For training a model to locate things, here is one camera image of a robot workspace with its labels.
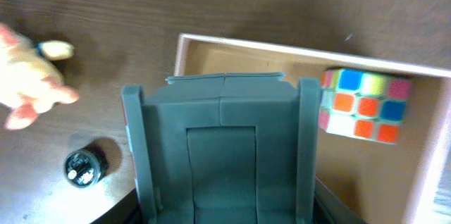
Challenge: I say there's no yellow plush duck toy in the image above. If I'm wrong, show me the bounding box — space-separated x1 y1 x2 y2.
1 23 79 130

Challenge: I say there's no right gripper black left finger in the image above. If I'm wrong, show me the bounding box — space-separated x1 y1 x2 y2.
92 189 143 224

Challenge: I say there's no black round lid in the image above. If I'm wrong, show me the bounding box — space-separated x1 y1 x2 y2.
63 147 109 188

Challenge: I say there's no colourful puzzle cube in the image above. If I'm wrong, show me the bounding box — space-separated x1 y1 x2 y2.
319 68 412 144

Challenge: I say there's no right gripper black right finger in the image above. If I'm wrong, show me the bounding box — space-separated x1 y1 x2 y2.
313 178 367 224

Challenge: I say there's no yellow grey toy dump truck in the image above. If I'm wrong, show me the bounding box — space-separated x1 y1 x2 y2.
121 73 321 223

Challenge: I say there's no white cardboard box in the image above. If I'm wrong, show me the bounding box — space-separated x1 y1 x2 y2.
175 34 450 223

